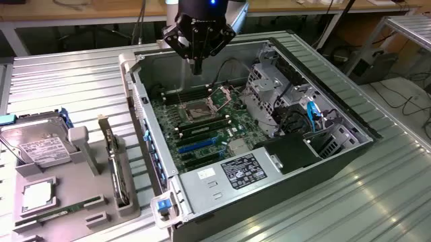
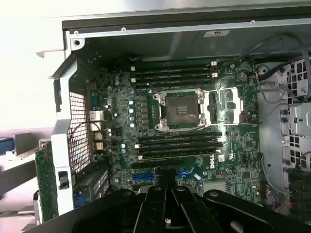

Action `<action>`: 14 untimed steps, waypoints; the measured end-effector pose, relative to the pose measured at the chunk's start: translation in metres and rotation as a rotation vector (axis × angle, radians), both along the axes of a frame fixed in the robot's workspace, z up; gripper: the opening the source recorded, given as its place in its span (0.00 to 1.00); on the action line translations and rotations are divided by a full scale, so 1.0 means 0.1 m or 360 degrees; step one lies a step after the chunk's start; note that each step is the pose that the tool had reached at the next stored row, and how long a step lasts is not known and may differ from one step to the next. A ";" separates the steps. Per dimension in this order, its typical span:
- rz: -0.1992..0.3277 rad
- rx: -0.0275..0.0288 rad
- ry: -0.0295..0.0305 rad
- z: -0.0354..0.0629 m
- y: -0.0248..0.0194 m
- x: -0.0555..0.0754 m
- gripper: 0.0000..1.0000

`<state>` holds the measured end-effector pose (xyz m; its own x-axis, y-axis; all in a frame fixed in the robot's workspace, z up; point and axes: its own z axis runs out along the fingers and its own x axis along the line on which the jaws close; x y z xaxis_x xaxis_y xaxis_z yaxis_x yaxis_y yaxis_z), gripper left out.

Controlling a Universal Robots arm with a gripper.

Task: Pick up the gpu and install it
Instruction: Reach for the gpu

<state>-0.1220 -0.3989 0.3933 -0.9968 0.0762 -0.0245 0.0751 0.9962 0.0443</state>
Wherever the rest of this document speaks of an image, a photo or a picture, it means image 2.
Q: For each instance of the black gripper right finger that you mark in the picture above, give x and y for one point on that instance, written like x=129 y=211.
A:
x=209 y=213

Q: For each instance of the silver CPU socket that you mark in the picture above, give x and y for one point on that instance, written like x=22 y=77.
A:
x=181 y=109

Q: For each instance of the blue expansion slot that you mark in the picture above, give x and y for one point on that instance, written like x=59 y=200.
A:
x=143 y=177

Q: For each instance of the silver socket cover frame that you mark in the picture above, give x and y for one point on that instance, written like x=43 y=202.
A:
x=235 y=114

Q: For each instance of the green GPU card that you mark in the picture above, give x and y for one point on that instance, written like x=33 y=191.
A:
x=46 y=174

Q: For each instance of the green Dell motherboard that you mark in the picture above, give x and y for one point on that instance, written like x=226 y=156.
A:
x=243 y=150

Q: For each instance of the white case label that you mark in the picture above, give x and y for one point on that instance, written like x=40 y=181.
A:
x=216 y=33

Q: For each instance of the grey metal PC case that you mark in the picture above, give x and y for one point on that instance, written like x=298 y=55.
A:
x=170 y=43

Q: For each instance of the black RAM slot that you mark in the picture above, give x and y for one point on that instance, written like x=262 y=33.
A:
x=170 y=84
x=179 y=147
x=179 y=141
x=179 y=153
x=170 y=63
x=170 y=71
x=179 y=134
x=170 y=77

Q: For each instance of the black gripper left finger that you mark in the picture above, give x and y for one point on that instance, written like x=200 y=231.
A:
x=126 y=211

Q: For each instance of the black case latch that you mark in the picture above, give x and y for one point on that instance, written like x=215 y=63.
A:
x=63 y=180

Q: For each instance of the perforated metal disk bay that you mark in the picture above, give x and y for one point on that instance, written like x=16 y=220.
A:
x=297 y=116

